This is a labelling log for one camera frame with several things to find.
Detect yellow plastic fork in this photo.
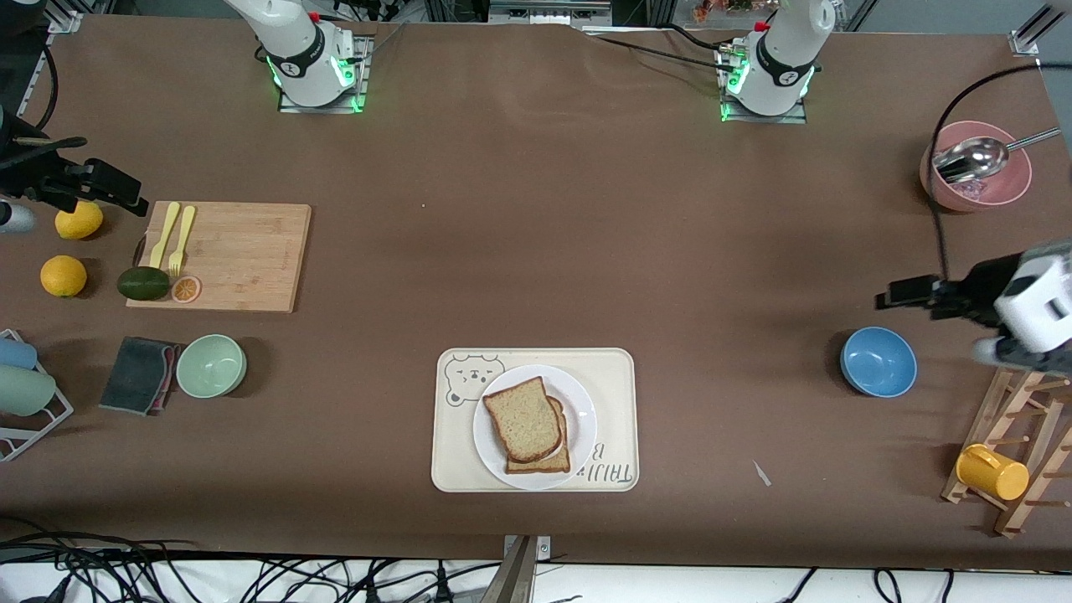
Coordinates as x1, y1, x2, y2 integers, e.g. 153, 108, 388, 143
168, 206, 196, 277

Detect grey-green cup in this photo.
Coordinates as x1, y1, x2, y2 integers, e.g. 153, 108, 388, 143
0, 365, 57, 417

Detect dark grey folded cloth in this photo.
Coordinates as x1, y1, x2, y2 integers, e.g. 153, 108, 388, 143
99, 337, 181, 416

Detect metal table edge bracket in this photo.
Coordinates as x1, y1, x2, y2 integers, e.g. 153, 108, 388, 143
479, 534, 552, 603

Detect yellow mug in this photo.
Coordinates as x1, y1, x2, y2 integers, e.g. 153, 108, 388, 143
956, 444, 1030, 502

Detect black cable on table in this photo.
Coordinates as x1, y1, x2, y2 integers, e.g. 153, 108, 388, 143
582, 29, 742, 75

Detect pink bowl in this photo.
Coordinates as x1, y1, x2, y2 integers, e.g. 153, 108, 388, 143
920, 121, 1033, 213

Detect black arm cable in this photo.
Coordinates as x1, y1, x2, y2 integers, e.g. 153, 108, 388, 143
928, 60, 1072, 286
21, 46, 59, 133

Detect tangled black floor cables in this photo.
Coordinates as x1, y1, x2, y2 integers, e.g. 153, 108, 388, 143
0, 515, 956, 603

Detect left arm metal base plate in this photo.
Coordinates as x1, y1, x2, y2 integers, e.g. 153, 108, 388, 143
719, 46, 809, 125

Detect toast with fried egg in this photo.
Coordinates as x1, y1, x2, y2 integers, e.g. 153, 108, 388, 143
505, 398, 572, 475

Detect blue bowl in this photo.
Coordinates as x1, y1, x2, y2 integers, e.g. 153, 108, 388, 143
840, 327, 918, 398

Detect orange-yellow citrus fruit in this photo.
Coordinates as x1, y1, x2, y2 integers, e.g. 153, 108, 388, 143
40, 255, 88, 298

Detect white wire rack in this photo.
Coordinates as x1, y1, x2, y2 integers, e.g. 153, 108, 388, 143
0, 329, 75, 462

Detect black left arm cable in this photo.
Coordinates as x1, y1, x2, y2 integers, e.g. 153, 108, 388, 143
928, 60, 1072, 286

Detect yellow plastic knife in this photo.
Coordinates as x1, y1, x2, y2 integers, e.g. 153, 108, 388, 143
149, 202, 181, 270

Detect light blue cup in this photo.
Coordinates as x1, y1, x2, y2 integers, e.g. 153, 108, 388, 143
0, 337, 39, 371

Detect aluminium frame strut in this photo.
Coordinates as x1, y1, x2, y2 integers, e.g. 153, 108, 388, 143
1009, 0, 1072, 58

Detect wooden cutting board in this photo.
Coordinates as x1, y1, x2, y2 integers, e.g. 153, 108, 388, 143
126, 204, 312, 314

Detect white round plate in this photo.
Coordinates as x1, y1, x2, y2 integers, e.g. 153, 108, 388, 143
472, 364, 598, 491

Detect dark green avocado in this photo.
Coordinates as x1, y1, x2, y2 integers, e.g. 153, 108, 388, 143
116, 266, 172, 302

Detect plain bread slice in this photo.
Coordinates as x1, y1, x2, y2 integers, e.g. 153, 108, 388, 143
483, 376, 564, 464

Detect pale green bowl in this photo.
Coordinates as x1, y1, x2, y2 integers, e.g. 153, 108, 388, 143
176, 334, 248, 399

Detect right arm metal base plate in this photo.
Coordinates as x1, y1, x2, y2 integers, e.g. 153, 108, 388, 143
278, 33, 370, 115

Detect metal ladle spoon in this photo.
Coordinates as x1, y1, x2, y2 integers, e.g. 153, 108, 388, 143
933, 127, 1062, 185

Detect yellow lemon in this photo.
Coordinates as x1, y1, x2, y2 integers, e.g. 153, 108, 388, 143
55, 201, 105, 241

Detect cream tray with bear print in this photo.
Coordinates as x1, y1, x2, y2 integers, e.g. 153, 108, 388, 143
431, 348, 640, 493

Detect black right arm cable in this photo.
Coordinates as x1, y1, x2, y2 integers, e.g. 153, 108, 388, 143
21, 46, 59, 133

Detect wooden peg cup rack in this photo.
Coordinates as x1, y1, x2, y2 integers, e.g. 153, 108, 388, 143
941, 354, 1072, 539

